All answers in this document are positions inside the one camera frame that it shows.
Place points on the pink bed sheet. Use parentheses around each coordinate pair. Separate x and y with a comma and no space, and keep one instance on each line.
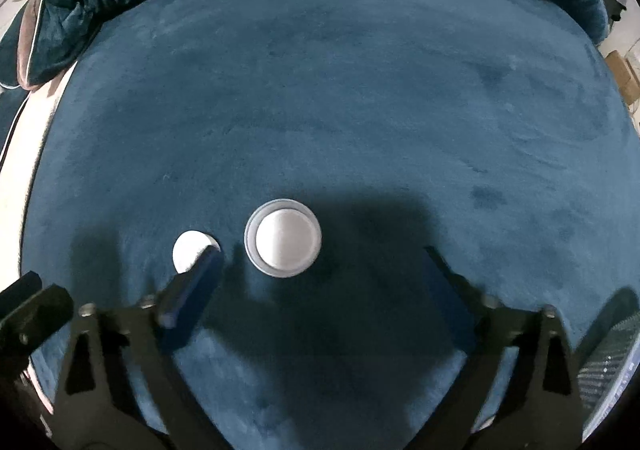
(20,169)

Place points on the blue plastic mesh basket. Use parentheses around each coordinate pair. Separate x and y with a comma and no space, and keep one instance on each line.
(610,355)

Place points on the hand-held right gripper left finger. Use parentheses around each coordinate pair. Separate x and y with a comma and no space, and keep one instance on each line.
(195,285)

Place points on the white bottle cap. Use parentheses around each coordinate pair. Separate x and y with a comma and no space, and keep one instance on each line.
(189,250)

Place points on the clear rimmed white lid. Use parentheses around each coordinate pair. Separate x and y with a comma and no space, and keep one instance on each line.
(282,240)

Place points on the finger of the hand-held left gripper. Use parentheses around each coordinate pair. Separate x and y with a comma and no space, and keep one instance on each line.
(42,312)
(20,287)

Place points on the cardboard box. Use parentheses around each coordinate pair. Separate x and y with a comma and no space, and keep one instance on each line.
(622,74)

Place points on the teal plush blanket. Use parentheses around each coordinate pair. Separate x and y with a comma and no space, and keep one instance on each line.
(325,104)

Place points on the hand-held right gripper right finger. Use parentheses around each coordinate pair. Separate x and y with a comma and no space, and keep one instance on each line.
(445,300)

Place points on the teal pillow with white piping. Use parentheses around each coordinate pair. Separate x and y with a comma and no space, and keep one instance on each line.
(10,59)

